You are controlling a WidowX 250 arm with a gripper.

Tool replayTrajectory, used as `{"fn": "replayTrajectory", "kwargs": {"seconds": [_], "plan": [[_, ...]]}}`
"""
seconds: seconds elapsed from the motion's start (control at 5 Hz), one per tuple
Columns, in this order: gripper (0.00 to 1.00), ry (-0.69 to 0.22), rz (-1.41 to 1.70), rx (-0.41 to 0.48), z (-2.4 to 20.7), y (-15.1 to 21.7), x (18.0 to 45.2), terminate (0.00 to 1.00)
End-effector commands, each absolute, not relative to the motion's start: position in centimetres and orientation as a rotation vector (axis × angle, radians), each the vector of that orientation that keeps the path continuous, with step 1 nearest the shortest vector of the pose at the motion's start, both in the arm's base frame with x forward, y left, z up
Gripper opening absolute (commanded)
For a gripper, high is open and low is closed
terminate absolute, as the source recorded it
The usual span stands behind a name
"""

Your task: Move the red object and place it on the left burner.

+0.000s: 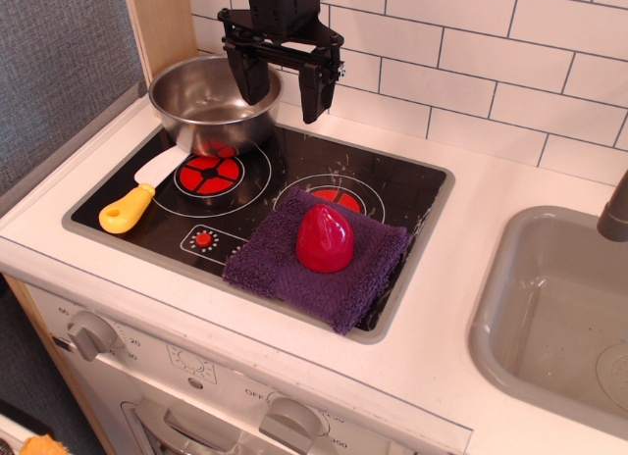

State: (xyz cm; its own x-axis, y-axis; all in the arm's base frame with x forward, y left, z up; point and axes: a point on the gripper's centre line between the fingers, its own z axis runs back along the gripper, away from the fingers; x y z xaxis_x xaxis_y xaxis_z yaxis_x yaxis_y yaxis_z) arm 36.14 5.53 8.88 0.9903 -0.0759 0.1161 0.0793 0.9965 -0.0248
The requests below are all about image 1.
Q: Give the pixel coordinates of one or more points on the black toy stovetop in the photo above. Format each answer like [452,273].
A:
[206,209]

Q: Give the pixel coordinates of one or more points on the grey left oven knob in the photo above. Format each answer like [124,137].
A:
[91,335]

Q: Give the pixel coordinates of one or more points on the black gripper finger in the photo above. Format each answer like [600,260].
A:
[251,75]
[317,89]

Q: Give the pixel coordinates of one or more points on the toy knife yellow handle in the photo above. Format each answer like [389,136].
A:
[122,215]

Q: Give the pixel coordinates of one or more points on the orange fuzzy object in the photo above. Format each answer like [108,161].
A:
[43,445]

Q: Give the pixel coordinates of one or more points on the purple folded towel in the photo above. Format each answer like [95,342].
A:
[267,264]

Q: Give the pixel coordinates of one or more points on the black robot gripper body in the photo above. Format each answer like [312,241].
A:
[282,32]

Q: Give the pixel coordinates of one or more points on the grey oven knob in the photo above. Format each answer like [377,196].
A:
[91,335]
[291,424]

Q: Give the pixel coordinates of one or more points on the stainless steel pot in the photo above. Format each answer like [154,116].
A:
[201,108]

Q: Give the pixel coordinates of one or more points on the red plastic strawberry toy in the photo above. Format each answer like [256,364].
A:
[325,240]

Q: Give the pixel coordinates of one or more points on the grey right oven knob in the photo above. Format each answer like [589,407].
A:
[291,424]

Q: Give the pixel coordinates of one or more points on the grey plastic sink basin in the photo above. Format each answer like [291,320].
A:
[551,325]

